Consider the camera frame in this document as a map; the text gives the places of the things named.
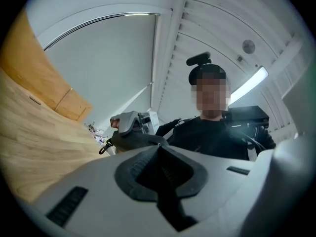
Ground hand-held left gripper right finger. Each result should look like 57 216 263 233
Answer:
158 145 275 237

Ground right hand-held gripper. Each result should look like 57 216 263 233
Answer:
110 110 159 136

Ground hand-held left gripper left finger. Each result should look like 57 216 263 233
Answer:
34 145 189 237

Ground black glasses case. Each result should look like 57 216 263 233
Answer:
98 130 170 156

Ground person's black-clothed body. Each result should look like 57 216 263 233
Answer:
155 116 277 161

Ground black backpack box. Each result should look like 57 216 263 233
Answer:
221 105 270 129

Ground person's head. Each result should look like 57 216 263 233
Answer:
189 64 232 121

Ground long white ceiling lamp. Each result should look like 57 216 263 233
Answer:
230 66 269 103

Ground round grey ceiling fixture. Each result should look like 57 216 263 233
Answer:
241 39 256 54

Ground thick black looped cable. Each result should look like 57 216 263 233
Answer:
243 132 267 159

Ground black head camera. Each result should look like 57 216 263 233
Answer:
186 51 212 67

